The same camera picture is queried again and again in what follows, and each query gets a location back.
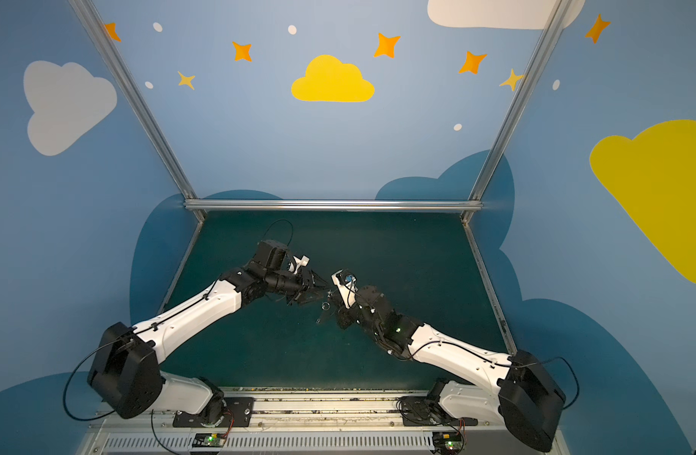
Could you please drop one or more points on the right controller board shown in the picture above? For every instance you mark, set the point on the right controller board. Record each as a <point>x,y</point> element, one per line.
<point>447,443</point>

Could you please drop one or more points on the aluminium left corner post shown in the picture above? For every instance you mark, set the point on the aluminium left corner post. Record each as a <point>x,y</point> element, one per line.
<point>90,19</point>

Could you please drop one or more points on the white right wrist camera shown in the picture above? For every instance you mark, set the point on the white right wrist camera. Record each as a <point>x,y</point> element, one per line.
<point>346,283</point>

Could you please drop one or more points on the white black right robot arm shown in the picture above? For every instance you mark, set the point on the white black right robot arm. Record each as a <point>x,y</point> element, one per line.
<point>515,390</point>

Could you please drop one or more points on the left controller board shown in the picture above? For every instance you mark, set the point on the left controller board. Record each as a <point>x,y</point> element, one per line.
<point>209,441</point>

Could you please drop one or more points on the controller board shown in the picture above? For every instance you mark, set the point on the controller board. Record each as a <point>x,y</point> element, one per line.
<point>209,441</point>
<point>447,443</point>

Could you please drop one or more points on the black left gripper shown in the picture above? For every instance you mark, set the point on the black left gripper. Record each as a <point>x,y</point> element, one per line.
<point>310,284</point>

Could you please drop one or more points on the aluminium corner post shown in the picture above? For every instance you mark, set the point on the aluminium corner post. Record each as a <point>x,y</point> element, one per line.
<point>536,65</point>
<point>90,19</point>

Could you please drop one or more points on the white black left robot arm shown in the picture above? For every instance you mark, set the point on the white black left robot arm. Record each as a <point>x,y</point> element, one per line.
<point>126,370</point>

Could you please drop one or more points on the aluminium right corner post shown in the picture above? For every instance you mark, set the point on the aluminium right corner post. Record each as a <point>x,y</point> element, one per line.
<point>536,65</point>

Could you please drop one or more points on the aluminium back frame rail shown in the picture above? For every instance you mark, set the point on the aluminium back frame rail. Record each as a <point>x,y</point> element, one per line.
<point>229,205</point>

